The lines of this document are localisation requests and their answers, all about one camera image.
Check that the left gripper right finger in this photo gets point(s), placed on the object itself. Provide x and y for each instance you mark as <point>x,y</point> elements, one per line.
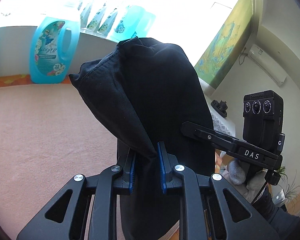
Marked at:
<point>170,184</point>

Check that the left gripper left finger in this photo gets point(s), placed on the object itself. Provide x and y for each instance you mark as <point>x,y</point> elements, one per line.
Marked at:
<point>128,176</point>

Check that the black pants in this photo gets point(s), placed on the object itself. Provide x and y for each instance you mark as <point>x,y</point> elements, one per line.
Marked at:
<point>142,93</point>

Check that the black sleeved right forearm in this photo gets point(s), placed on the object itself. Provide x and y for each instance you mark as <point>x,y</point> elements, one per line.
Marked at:
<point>286,225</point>

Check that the grey gloved right hand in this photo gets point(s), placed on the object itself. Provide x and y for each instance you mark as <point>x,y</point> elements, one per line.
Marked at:
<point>255,187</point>

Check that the green potted plant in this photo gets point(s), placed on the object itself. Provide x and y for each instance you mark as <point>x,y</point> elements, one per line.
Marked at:
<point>288,193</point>

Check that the black object on shelf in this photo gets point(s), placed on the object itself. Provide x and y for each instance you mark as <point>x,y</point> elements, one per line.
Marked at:
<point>220,107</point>

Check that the white air conditioner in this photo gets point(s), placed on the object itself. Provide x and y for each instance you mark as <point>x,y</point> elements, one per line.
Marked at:
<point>268,64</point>

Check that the blue detergent bottle near window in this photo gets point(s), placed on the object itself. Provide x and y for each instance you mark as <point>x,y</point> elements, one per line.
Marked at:
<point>136,22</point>

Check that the blue detergent bottle middle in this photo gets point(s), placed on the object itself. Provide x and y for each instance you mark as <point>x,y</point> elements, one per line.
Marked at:
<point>52,49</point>

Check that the black three lens camera box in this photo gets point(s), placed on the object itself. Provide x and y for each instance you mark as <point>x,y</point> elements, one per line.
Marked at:
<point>263,119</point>

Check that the yellow green wall map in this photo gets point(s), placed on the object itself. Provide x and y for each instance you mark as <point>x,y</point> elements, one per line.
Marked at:
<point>225,48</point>

